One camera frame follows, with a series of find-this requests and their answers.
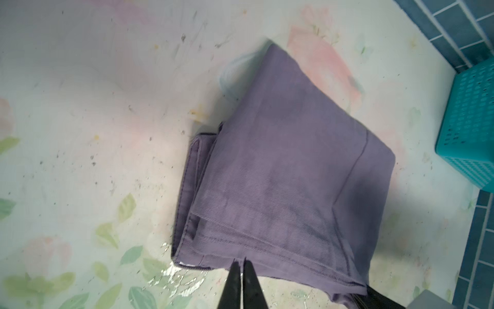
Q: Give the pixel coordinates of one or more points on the teal plastic basket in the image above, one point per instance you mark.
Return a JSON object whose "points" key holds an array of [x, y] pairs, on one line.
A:
{"points": [[465, 139]]}

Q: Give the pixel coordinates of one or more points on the purple trousers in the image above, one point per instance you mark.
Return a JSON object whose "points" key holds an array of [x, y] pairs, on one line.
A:
{"points": [[291, 183]]}

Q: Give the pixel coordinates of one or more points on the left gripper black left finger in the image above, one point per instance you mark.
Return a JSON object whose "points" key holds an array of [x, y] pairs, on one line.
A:
{"points": [[231, 295]]}

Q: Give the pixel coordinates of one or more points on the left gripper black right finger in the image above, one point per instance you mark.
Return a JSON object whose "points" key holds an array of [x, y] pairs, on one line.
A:
{"points": [[253, 297]]}

